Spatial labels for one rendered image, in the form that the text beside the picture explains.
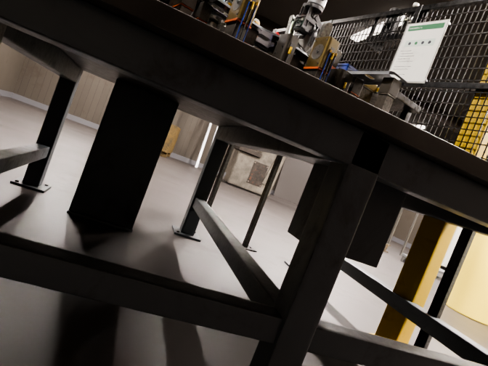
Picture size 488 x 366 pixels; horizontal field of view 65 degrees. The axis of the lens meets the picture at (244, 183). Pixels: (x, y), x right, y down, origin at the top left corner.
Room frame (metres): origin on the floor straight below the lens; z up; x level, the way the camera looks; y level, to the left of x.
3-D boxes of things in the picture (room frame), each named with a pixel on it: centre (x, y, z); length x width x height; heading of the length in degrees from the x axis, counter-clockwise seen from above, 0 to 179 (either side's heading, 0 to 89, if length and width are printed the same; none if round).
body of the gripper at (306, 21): (1.65, -0.01, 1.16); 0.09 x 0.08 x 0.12; 124
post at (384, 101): (1.43, -0.37, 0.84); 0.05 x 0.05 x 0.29; 34
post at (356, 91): (1.58, -0.27, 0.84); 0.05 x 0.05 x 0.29; 34
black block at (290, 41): (1.40, 0.03, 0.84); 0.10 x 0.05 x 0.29; 34
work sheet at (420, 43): (1.89, -0.55, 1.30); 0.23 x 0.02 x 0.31; 34
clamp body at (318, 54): (1.45, -0.11, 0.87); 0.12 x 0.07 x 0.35; 34
